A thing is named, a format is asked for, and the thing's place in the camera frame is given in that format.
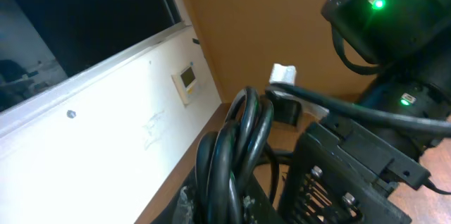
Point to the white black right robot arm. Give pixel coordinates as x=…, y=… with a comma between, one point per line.
x=406, y=46

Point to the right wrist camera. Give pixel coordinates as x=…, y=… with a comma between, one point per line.
x=288, y=109

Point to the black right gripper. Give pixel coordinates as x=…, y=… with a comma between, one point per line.
x=341, y=172

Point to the wall screw head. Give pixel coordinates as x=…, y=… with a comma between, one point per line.
x=71, y=114

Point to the dark window pane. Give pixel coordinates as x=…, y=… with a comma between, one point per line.
x=45, y=42

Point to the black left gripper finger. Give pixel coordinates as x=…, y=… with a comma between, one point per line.
x=192, y=204

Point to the white wall thermostat panel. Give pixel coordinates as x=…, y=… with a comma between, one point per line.
x=186, y=84

